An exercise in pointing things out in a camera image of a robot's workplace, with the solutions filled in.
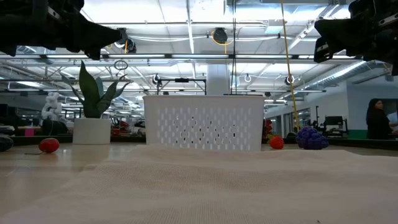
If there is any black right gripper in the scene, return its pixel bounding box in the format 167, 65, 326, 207
313, 0, 382, 63

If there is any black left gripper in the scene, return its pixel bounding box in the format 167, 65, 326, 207
39, 0, 123, 60

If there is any purple grape bunch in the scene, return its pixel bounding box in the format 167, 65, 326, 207
295, 126, 330, 151

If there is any red cherry with stem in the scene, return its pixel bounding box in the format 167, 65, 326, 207
24, 138, 60, 156

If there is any red strawberry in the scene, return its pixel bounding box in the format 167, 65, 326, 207
267, 133, 285, 151

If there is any white perforated plastic basket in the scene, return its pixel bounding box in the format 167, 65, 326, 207
142, 95, 266, 152

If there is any dark brown round fruit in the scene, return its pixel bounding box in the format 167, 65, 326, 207
0, 133, 15, 152

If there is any green snake plant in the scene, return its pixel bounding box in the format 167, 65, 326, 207
60, 60, 133, 119

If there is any white robot figure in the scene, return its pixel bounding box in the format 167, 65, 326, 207
41, 91, 63, 121

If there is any black monitor workstation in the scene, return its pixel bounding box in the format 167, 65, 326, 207
313, 105, 349, 138

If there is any red equipment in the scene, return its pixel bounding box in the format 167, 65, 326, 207
110, 119, 130, 136

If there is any white round plant pot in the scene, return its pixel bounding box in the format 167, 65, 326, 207
72, 117, 112, 146

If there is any person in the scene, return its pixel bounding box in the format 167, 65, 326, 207
387, 111, 398, 135
366, 98, 393, 140

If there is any red object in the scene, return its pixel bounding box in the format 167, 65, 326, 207
264, 119, 273, 139

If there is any white square column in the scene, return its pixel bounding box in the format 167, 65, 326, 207
206, 63, 231, 96

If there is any beige woven cloth mat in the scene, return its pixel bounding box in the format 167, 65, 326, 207
0, 144, 398, 224

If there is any black hanging wire loop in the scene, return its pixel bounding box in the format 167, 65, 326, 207
113, 59, 129, 71

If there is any yellow cable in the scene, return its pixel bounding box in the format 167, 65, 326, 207
279, 0, 302, 133

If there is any black gantry frame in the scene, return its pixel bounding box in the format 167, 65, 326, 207
156, 78, 208, 96

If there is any black cable with coil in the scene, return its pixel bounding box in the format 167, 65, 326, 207
230, 0, 238, 96

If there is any black aluminium rig frame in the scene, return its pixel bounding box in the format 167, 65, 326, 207
11, 135, 398, 151

